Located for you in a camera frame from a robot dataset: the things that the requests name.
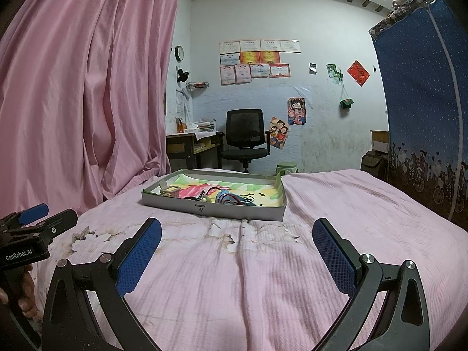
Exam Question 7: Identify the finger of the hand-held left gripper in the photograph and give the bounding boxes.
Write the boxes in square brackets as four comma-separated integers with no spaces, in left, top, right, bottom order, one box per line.
[0,208,79,250]
[0,203,50,228]

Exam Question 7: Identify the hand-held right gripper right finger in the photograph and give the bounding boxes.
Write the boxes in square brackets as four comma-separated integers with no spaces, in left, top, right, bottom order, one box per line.
[312,217,431,351]

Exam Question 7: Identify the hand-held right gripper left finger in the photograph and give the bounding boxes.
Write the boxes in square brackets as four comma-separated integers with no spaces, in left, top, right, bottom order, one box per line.
[41,217,163,351]

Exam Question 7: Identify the grey shallow cardboard box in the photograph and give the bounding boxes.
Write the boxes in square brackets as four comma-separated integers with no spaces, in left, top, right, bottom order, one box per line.
[141,169,288,222]

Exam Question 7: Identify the person's left hand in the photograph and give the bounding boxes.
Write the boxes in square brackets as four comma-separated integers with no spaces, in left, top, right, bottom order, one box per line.
[0,265,40,319]

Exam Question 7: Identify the pink bed sheet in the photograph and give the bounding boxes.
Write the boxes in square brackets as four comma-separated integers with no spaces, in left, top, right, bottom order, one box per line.
[33,168,468,351]

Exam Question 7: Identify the colourful cartoon box liner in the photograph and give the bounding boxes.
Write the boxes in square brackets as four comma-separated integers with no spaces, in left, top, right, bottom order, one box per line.
[156,175,285,208]

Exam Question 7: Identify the dark bag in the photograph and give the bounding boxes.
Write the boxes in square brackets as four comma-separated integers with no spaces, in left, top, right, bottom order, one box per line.
[361,150,390,182]

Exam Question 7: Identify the green plastic stool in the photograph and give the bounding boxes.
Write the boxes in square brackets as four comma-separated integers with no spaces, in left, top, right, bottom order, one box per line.
[276,161,300,176]

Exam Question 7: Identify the blue wrist watch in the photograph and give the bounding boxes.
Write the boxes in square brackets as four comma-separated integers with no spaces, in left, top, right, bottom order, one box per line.
[215,190,239,206]

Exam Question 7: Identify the wooden desk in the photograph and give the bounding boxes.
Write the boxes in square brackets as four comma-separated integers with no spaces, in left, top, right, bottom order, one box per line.
[166,131,225,171]

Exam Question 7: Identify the wooden cabinet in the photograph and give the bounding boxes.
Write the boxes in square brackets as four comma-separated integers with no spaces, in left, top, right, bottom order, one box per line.
[369,129,390,154]

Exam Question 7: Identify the pink curtain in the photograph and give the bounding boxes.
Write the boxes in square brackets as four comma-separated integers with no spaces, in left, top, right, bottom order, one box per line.
[0,0,182,224]

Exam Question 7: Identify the stack of books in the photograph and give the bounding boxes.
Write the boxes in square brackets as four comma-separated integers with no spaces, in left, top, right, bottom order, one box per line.
[177,116,216,133]

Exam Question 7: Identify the black office chair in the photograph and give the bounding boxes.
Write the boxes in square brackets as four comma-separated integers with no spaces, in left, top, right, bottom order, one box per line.
[220,109,271,174]

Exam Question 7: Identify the blue dotted curtain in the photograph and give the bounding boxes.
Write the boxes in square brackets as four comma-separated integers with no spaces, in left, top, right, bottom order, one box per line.
[369,0,468,224]

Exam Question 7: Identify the cartoon family wall poster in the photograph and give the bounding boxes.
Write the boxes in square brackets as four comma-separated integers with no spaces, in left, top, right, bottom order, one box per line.
[269,116,290,151]

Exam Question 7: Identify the anime wall poster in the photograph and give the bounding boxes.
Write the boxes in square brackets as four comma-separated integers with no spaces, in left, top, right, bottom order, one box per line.
[287,97,306,126]

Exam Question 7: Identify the white wall papers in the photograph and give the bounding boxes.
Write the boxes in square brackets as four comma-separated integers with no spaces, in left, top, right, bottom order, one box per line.
[175,88,194,118]

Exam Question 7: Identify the green wall photos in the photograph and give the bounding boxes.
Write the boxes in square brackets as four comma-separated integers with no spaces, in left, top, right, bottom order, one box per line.
[326,63,344,83]

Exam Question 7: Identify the red diamond wall paper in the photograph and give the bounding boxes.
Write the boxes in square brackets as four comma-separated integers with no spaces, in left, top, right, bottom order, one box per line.
[346,59,371,87]

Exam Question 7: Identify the group of wall certificates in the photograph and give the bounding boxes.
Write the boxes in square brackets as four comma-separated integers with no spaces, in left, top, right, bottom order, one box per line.
[219,39,302,86]

